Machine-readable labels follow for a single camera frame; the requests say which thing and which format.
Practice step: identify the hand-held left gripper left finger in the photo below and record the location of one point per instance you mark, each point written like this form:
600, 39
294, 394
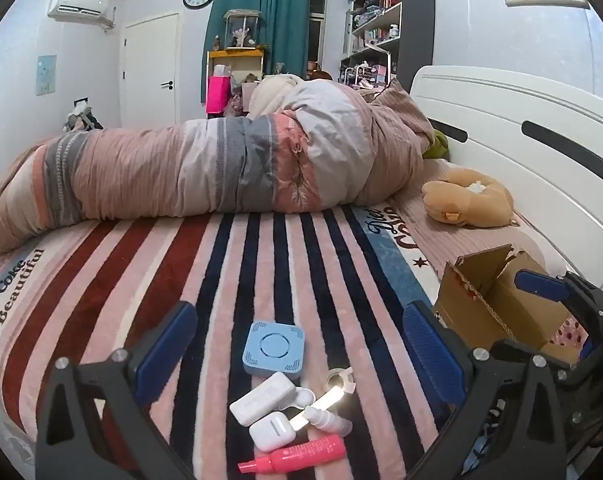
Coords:
165, 352

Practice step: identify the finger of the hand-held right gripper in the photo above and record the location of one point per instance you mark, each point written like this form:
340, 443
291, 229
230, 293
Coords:
539, 283
587, 350

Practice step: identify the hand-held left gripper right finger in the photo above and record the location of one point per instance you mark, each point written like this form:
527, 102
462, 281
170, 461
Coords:
431, 355

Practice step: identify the brown cardboard box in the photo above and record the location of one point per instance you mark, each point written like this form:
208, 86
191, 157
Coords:
496, 310

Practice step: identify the striped printed blanket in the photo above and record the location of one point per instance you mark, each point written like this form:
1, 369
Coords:
131, 280

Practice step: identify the white rectangular case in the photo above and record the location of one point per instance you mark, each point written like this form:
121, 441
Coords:
261, 399

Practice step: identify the brown plush toy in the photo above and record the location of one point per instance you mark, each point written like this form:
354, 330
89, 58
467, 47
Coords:
469, 202

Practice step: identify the blue square device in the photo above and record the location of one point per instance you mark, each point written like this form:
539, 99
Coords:
274, 350

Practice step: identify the small white spray bottle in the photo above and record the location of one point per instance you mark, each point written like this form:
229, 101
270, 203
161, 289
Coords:
329, 421

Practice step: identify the white earbuds case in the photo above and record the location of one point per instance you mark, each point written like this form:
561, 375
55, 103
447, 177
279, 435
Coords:
271, 431

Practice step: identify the pink tube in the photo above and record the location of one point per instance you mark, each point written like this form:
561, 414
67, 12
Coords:
306, 454

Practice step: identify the white bed headboard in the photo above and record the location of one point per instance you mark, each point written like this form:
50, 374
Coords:
506, 125

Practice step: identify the green plush toy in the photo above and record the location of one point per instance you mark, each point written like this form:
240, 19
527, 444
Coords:
439, 144

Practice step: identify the pink grey patterned quilt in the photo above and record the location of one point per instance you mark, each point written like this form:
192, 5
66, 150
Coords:
206, 165

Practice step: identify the dark suitcase with toy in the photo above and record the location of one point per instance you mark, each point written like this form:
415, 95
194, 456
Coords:
81, 117

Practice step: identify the pink gift bag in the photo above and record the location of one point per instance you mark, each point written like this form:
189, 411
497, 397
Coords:
217, 95

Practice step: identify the cream fluffy blanket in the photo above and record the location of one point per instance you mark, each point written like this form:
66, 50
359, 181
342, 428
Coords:
271, 95

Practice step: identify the white door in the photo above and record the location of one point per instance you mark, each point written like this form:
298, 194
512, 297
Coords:
149, 70

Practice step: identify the dark tall bookshelf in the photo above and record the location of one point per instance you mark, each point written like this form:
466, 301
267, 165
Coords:
416, 20

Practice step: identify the yellow shelf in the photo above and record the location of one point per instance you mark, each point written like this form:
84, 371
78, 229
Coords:
236, 55

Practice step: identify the glass display case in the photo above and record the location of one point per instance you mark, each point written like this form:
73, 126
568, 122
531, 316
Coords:
241, 30

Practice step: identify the teal curtain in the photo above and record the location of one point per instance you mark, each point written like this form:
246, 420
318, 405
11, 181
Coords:
276, 15

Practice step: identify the white air conditioner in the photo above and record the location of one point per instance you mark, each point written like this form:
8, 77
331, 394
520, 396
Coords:
79, 7

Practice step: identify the blue wall poster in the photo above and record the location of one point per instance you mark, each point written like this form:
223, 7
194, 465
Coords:
46, 75

